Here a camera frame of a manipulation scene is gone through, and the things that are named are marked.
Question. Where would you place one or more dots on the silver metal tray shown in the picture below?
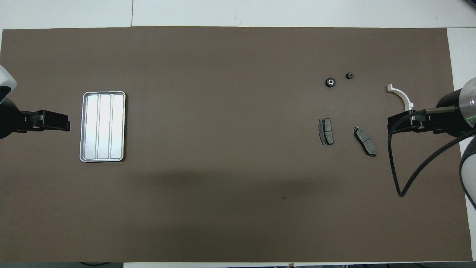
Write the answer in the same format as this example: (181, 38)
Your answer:
(104, 126)

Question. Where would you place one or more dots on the short grey brake pad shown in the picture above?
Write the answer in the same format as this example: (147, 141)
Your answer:
(326, 130)

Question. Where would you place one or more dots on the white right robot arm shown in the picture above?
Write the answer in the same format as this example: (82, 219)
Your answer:
(461, 111)

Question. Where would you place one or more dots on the brown paper table mat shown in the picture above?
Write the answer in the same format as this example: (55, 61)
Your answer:
(238, 186)

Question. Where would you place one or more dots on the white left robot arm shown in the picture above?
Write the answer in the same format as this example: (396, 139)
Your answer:
(5, 111)

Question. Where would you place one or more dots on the long grey brake pad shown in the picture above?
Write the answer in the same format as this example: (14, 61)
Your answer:
(366, 141)

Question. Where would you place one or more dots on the white curved plastic bracket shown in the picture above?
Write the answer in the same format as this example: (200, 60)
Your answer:
(399, 93)

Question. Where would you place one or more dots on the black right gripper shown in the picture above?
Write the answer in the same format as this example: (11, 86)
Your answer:
(409, 122)

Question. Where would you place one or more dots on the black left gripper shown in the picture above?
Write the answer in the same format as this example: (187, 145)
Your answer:
(55, 122)

